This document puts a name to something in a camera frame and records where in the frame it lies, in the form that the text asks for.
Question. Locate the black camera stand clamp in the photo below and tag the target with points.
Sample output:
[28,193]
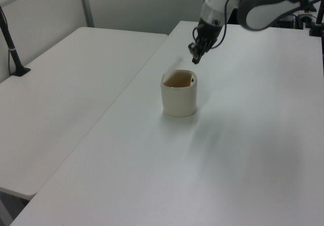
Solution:
[316,26]

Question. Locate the grey partition post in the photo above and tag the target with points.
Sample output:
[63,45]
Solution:
[86,4]

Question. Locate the white side table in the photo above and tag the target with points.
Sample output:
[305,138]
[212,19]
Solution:
[63,97]

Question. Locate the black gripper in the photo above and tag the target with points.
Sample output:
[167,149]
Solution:
[208,31]

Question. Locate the black camera stand pole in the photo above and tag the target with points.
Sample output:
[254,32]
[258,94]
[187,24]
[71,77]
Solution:
[11,49]

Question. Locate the beige trash bin with lid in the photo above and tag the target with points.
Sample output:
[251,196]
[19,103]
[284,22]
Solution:
[179,97]

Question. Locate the dark background equipment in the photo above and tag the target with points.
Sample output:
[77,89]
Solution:
[293,21]

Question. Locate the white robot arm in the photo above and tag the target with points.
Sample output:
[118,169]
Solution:
[260,8]

